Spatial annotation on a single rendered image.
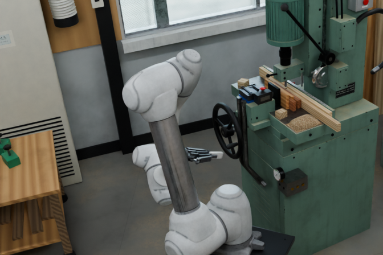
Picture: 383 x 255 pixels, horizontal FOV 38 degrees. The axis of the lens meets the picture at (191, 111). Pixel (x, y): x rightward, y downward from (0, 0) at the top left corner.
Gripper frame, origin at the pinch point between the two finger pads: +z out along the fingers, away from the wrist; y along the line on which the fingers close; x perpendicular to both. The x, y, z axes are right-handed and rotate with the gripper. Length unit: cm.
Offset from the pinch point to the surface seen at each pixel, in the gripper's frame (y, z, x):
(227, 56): 137, 82, -7
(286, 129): -14.8, 24.0, -20.9
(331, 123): -28, 37, -30
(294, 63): 9, 37, -45
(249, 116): 2.1, 14.4, -19.2
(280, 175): -18.5, 25.6, 0.9
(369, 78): 92, 180, -13
